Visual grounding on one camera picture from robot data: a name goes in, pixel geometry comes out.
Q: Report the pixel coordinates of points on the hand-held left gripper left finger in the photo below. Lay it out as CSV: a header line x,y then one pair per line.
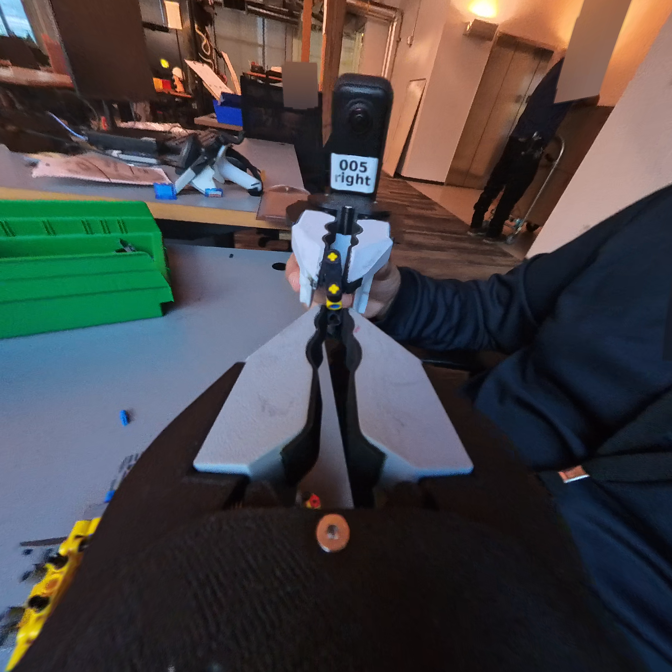
x,y
257,420

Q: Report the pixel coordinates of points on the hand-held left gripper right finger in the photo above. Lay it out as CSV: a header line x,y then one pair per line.
x,y
415,420

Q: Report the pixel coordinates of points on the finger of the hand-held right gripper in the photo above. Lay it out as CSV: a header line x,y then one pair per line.
x,y
310,257
371,263

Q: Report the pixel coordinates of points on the black toy link yellow pins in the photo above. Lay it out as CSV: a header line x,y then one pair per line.
x,y
334,289

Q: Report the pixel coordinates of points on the green plastic bin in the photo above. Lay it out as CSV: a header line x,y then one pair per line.
x,y
74,273

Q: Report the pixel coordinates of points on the yellow grey toy bulldozer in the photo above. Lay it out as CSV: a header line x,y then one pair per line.
x,y
53,578

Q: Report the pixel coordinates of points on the person's right forearm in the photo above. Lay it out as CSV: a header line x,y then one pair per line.
x,y
473,315

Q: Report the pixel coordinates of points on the grey desk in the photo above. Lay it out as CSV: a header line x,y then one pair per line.
x,y
158,378

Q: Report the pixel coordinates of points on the person's right hand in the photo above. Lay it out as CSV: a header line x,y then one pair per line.
x,y
389,294

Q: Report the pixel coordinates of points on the beige door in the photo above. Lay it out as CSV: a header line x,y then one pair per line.
x,y
412,126

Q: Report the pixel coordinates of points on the wooden table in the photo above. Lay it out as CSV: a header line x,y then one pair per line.
x,y
278,168

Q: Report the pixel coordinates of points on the spare grey gripper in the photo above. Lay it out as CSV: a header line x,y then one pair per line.
x,y
221,168

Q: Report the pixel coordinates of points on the blue storage box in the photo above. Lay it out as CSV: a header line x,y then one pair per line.
x,y
228,109

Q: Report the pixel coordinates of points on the person's dark blue jacket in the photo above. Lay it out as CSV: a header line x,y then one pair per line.
x,y
599,347

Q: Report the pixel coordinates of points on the loose paper sheets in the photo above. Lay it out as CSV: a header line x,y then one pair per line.
x,y
100,170

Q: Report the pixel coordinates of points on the dark partition panel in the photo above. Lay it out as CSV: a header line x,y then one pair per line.
x,y
105,47

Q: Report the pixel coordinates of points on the wooden post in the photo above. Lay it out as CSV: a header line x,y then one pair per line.
x,y
332,42

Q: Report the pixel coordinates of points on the wall lamp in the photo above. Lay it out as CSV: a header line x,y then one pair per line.
x,y
483,13

